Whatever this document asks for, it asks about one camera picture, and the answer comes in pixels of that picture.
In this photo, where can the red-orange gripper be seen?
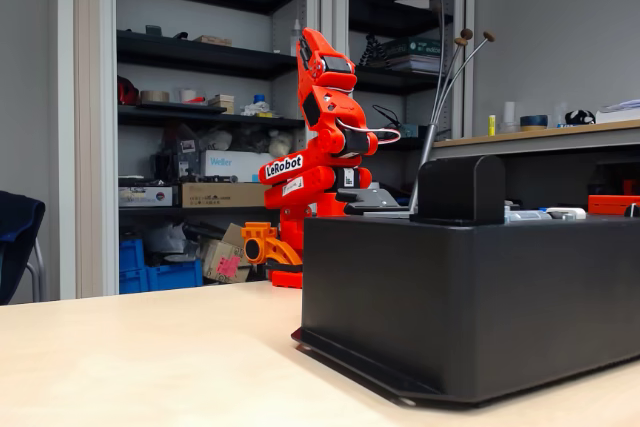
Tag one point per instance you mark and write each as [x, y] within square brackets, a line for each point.
[320, 78]

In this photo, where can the red-orange robot arm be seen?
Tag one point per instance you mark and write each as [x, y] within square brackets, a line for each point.
[320, 179]

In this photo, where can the grey desk wooden top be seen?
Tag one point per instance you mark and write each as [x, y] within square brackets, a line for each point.
[600, 137]

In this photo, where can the white squeeze bottle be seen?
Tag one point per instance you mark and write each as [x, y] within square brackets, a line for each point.
[294, 47]

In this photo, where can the black flexible tripod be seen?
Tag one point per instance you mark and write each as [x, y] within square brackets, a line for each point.
[372, 52]

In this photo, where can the blue round cap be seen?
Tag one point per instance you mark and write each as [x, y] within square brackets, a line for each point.
[259, 98]

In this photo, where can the white crumpled cloth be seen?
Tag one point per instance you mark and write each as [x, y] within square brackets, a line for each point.
[255, 108]

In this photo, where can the white plastic bag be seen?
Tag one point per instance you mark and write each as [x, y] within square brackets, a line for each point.
[280, 143]
[217, 139]

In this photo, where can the small flat cardboard box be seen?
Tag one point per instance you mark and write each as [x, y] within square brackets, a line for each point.
[212, 40]

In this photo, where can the small wooden box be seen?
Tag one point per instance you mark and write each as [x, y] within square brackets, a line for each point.
[222, 103]

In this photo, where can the stack of books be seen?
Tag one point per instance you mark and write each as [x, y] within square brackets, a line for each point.
[415, 54]

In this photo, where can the white paper sheet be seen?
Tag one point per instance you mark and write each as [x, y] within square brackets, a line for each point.
[415, 3]

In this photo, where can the red marker pen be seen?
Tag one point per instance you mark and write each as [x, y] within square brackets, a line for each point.
[196, 100]

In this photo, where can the dark device box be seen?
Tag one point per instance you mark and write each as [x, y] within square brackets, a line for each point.
[412, 130]

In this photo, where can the white tape roll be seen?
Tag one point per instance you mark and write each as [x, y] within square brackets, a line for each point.
[188, 95]

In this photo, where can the small black object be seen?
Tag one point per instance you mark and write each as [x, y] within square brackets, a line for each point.
[181, 36]

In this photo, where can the white Weller box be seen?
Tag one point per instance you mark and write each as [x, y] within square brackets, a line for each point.
[230, 164]

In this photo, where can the dark grey small box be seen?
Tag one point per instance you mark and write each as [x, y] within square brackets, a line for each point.
[153, 30]

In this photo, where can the brown tape roll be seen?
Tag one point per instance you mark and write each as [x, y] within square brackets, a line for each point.
[155, 96]

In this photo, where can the long brown cardboard box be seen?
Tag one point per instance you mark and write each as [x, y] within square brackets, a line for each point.
[225, 195]

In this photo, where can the black electronic equipment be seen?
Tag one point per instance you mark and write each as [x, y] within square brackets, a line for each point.
[172, 157]

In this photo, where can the red rounded object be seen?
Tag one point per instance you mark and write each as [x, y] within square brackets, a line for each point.
[127, 92]

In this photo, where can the yellow glue stick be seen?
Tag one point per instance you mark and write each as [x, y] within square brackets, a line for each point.
[492, 125]

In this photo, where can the orange table clamp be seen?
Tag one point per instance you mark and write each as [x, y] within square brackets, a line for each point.
[265, 247]

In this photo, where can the white cylinder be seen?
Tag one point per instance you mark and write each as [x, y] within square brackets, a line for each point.
[509, 117]

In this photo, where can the white printed flat box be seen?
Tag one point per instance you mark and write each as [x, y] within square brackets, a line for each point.
[145, 197]

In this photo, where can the cardboard box pink label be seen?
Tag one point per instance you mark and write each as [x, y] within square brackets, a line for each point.
[215, 259]

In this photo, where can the blue tape roll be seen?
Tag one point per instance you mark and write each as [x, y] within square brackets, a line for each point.
[533, 122]

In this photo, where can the grey plastic bag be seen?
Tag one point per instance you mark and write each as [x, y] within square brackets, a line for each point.
[170, 242]

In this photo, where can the clear plastic bottle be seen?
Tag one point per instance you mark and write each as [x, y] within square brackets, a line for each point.
[561, 114]

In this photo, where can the low blue plastic crate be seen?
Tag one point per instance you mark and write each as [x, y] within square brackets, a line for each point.
[175, 277]

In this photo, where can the silver metal hinge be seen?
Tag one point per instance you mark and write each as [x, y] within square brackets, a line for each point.
[525, 216]

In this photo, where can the tall blue plastic crate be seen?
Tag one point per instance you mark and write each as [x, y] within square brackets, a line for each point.
[131, 259]

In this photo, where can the black white plush toy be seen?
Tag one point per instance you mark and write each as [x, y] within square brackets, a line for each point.
[580, 117]

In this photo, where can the black task board box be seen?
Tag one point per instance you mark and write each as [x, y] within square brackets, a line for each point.
[450, 297]

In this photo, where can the white latch block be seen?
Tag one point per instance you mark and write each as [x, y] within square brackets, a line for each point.
[567, 212]

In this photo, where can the white paper stack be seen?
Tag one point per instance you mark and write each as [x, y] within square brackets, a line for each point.
[622, 109]

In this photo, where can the red-orange display module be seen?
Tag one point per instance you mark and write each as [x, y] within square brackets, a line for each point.
[607, 204]

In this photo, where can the dark blue chair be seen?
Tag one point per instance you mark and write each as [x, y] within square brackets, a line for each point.
[20, 237]

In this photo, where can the grey metal chair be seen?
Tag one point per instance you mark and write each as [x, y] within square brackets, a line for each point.
[39, 267]

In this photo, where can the black rounded post block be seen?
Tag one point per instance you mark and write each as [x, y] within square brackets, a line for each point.
[460, 192]

